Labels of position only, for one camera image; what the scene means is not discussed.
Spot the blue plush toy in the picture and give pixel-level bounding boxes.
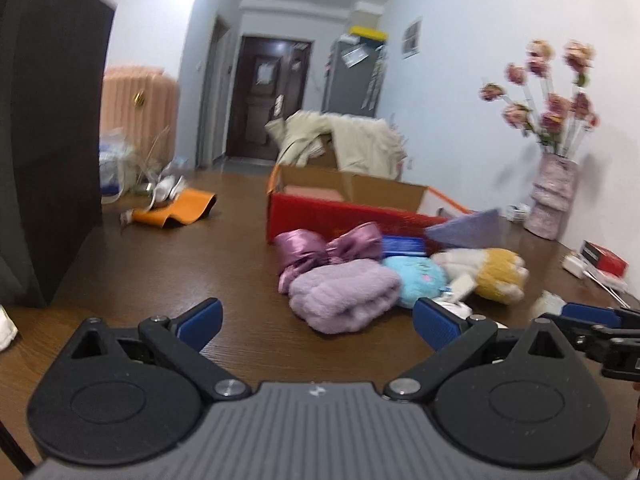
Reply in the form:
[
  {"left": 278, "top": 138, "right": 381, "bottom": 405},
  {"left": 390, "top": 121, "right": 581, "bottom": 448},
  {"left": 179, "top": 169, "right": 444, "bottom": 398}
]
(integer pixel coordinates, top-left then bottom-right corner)
[{"left": 383, "top": 256, "right": 448, "bottom": 309}]

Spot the pink hard suitcase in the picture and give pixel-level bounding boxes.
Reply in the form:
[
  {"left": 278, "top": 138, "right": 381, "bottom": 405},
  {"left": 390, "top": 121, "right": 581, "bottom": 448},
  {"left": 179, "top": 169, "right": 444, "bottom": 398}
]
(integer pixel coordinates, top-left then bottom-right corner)
[{"left": 100, "top": 66, "right": 179, "bottom": 165}]

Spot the crumpled white paper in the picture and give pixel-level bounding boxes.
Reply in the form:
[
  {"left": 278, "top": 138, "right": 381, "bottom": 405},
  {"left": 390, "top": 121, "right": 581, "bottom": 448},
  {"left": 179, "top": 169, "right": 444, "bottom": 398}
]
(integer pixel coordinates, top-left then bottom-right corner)
[{"left": 0, "top": 307, "right": 18, "bottom": 351}]

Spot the dark brown entrance door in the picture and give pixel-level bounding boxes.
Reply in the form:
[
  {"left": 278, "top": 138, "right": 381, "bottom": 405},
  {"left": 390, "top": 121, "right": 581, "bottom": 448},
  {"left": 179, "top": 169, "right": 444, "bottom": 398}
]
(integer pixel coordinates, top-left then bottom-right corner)
[{"left": 226, "top": 36, "right": 312, "bottom": 160}]

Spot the purple satin bow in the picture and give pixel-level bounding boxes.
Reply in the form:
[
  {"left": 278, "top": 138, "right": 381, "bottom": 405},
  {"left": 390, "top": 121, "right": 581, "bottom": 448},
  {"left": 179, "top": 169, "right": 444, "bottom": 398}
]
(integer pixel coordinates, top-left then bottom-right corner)
[{"left": 273, "top": 222, "right": 383, "bottom": 295}]

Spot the red cardboard box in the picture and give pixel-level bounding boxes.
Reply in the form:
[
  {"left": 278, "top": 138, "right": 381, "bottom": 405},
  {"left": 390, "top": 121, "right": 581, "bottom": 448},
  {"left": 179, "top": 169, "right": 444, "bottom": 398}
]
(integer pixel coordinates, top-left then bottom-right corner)
[{"left": 266, "top": 165, "right": 470, "bottom": 243}]

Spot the white charging cable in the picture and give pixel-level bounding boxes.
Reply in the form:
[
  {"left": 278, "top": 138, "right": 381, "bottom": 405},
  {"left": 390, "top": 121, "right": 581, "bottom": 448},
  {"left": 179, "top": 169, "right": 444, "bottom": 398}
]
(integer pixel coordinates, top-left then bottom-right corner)
[{"left": 581, "top": 268, "right": 634, "bottom": 310}]

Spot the dried pink rose bouquet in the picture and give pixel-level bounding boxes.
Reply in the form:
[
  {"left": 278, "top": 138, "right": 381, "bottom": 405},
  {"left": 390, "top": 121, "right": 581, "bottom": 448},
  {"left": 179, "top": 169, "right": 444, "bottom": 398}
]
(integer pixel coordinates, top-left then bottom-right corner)
[{"left": 478, "top": 39, "right": 600, "bottom": 158}]

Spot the blue tissue pack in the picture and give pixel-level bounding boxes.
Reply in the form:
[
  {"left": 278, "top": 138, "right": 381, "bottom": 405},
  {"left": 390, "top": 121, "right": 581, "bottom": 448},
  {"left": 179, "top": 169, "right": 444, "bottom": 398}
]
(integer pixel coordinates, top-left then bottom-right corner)
[{"left": 382, "top": 235, "right": 426, "bottom": 258}]

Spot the clear plastic container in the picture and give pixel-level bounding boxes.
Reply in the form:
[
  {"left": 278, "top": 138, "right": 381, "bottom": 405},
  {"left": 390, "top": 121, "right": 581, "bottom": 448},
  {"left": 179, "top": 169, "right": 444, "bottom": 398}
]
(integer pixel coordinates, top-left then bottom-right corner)
[{"left": 99, "top": 128, "right": 138, "bottom": 205}]

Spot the black paper shopping bag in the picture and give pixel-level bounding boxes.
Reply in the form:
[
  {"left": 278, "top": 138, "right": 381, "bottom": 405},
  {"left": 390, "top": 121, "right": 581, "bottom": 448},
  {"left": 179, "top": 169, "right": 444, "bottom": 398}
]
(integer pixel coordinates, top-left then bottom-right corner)
[{"left": 1, "top": 0, "right": 114, "bottom": 308}]

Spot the white medicine box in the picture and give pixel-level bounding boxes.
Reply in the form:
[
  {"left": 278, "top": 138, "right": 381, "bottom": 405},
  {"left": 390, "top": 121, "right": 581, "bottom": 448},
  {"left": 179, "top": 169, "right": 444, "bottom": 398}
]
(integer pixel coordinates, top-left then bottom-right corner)
[{"left": 504, "top": 204, "right": 530, "bottom": 224}]

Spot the person's hand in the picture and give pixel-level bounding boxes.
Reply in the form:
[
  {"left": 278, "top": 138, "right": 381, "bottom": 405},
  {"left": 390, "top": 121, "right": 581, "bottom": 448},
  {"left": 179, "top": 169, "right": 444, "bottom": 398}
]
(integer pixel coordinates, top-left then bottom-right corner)
[{"left": 629, "top": 401, "right": 640, "bottom": 470}]

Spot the white yellow plush alpaca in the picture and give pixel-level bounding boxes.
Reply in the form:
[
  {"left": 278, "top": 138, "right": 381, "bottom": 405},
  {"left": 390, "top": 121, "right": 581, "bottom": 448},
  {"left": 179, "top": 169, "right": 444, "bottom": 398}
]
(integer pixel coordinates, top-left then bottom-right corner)
[{"left": 431, "top": 248, "right": 528, "bottom": 306}]

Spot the grey refrigerator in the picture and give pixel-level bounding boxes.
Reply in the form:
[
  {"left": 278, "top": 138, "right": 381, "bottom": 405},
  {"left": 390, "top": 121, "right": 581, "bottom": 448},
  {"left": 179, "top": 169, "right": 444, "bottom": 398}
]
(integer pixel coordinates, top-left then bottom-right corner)
[{"left": 321, "top": 36, "right": 386, "bottom": 118}]

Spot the yellow box on fridge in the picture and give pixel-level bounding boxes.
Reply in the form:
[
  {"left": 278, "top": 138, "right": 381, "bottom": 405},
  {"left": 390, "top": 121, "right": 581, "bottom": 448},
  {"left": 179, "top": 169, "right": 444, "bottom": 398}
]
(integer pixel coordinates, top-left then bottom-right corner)
[{"left": 349, "top": 25, "right": 388, "bottom": 42}]

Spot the beige coat on chair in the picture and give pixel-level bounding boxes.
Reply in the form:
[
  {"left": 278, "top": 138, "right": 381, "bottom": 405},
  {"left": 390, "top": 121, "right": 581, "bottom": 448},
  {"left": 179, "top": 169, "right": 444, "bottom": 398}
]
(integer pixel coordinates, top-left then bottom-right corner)
[{"left": 265, "top": 110, "right": 406, "bottom": 180}]

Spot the white plush tag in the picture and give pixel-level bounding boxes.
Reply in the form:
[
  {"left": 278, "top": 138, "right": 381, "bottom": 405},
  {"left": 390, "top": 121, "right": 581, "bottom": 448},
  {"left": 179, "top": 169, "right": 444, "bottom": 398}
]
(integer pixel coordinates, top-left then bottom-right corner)
[{"left": 447, "top": 273, "right": 477, "bottom": 304}]

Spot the purple rectangular cloth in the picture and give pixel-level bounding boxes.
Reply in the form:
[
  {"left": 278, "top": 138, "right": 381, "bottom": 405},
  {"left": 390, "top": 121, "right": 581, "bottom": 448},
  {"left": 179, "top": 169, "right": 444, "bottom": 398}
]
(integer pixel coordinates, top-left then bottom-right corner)
[{"left": 425, "top": 209, "right": 503, "bottom": 249}]

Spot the pink textured vase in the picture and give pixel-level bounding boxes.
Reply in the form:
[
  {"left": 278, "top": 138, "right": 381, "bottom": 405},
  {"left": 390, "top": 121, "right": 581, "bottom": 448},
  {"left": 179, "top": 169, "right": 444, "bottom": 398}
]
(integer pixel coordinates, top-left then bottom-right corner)
[{"left": 524, "top": 153, "right": 579, "bottom": 240}]

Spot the red black small box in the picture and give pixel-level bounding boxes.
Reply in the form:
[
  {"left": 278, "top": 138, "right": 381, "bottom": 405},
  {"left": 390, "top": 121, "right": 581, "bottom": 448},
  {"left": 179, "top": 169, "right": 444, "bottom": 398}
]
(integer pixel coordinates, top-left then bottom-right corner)
[{"left": 580, "top": 240, "right": 628, "bottom": 278}]

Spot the orange fabric strap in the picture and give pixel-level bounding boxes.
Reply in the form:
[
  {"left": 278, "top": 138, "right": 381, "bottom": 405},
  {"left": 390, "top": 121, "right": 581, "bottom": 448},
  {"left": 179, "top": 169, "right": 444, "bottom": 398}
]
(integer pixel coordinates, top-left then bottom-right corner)
[{"left": 119, "top": 187, "right": 218, "bottom": 230}]

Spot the white power adapter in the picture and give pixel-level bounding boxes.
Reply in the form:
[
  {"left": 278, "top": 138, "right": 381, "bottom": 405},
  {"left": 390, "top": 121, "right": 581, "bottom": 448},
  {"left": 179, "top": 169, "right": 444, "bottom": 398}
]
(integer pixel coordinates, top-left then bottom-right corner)
[{"left": 562, "top": 252, "right": 587, "bottom": 280}]

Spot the lilac fluffy towel roll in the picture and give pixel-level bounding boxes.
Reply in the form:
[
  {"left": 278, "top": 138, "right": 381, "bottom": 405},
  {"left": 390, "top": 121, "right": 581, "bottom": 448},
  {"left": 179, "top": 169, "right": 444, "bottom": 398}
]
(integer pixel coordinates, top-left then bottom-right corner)
[{"left": 288, "top": 259, "right": 401, "bottom": 335}]

